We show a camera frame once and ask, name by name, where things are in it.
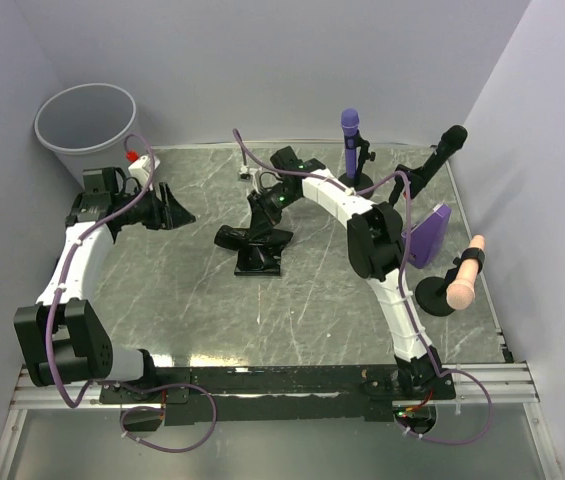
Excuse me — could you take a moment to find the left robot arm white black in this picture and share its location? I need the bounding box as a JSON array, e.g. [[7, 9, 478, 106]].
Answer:
[[14, 167, 196, 402]]

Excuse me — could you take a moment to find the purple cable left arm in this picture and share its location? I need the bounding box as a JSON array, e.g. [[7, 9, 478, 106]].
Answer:
[[47, 133, 218, 455]]

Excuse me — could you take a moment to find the purple box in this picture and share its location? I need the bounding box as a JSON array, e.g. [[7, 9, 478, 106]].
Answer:
[[408, 203, 452, 269]]

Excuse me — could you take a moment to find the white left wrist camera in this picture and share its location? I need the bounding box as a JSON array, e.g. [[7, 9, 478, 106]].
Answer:
[[126, 150, 160, 189]]

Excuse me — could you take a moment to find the grey plastic trash bin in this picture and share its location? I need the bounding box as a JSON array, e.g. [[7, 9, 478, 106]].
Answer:
[[33, 83, 140, 184]]

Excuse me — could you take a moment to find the black trash bag roll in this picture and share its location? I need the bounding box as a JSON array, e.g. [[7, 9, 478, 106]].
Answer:
[[213, 192, 294, 277]]

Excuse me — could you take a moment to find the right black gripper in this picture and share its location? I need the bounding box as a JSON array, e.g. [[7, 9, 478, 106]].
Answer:
[[246, 184, 299, 240]]

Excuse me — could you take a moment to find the beige microphone on stand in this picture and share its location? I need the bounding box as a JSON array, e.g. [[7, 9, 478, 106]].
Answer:
[[415, 235, 485, 317]]

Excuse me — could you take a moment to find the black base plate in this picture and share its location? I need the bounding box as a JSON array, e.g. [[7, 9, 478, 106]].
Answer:
[[99, 364, 456, 426]]

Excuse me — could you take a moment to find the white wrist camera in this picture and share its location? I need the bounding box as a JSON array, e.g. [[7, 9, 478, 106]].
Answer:
[[238, 165, 272, 193], [126, 150, 160, 189]]

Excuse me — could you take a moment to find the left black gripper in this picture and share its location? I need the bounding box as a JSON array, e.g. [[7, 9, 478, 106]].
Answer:
[[113, 182, 195, 231]]

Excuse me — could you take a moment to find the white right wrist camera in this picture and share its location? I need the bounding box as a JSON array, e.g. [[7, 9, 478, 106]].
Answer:
[[238, 165, 272, 193]]

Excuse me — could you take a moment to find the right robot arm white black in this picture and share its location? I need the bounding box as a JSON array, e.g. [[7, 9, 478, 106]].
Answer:
[[248, 146, 445, 399]]

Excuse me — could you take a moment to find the aluminium rail frame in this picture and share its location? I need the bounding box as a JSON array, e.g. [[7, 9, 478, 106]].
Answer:
[[0, 363, 562, 479]]

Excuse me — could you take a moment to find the black microphone on stand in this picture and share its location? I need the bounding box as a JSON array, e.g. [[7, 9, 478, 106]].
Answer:
[[388, 125, 468, 206]]

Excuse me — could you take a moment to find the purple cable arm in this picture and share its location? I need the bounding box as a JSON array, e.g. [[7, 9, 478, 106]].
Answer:
[[47, 133, 218, 455], [231, 128, 493, 446]]

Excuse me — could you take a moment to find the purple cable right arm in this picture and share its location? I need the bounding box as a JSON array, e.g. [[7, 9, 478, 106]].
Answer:
[[231, 128, 493, 446]]

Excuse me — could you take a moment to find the purple microphone on stand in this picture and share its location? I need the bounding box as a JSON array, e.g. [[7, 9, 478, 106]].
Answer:
[[338, 108, 376, 192]]

